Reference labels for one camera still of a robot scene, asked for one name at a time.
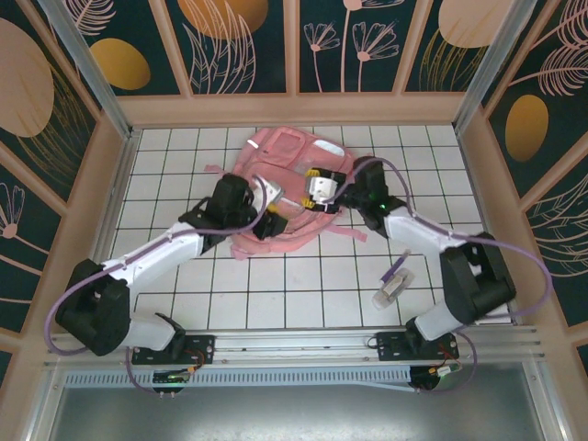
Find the pink backpack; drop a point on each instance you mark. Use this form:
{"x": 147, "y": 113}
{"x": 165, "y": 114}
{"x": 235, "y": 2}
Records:
{"x": 285, "y": 151}

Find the purple pen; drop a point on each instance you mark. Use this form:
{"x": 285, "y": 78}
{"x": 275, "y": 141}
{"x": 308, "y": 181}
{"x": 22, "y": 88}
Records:
{"x": 395, "y": 266}

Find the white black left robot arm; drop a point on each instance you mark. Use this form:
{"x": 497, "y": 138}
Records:
{"x": 161, "y": 250}

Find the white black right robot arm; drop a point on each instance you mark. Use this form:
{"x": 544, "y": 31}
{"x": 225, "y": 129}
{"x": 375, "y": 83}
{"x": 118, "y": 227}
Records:
{"x": 413, "y": 229}

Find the small circuit board green light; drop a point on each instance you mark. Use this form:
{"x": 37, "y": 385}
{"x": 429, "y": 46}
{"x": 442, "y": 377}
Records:
{"x": 443, "y": 370}
{"x": 170, "y": 378}

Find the grey metal sheet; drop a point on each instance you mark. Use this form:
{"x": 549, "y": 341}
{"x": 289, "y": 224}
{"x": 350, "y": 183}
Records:
{"x": 294, "y": 413}

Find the aluminium side rail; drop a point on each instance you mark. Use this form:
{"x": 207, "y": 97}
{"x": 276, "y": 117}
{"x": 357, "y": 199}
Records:
{"x": 121, "y": 170}

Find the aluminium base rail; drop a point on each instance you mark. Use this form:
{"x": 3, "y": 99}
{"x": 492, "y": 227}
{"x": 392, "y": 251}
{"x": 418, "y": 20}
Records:
{"x": 298, "y": 344}

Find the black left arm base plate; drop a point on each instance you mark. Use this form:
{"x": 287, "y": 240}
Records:
{"x": 202, "y": 347}

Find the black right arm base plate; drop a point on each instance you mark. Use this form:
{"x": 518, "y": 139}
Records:
{"x": 390, "y": 347}

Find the aluminium frame post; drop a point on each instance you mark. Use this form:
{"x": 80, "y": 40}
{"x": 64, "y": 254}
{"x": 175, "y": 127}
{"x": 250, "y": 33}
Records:
{"x": 85, "y": 59}
{"x": 496, "y": 59}

